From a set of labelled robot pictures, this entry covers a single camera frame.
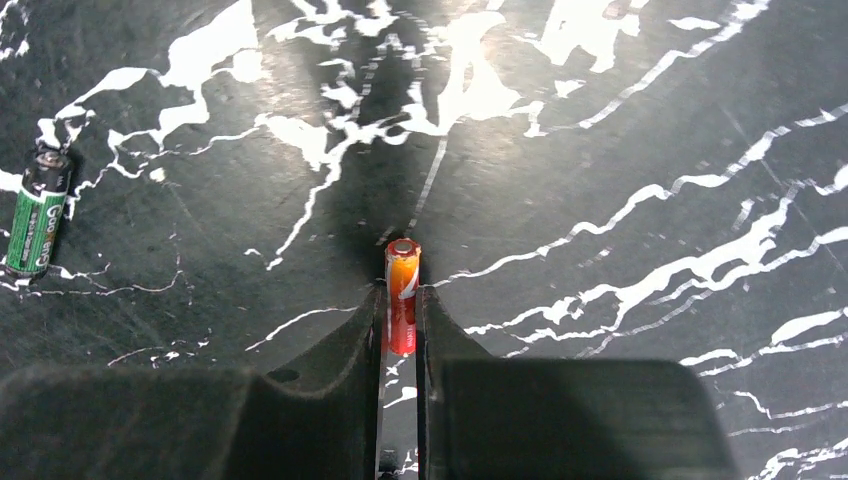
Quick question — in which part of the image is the green battery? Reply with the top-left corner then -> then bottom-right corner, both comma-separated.
5,145 -> 73,280

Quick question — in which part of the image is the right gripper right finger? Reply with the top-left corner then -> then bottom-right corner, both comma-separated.
416,287 -> 739,479

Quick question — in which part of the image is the red battery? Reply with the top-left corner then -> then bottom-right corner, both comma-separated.
385,238 -> 421,356

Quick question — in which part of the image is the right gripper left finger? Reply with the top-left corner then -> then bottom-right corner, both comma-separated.
1,289 -> 385,479

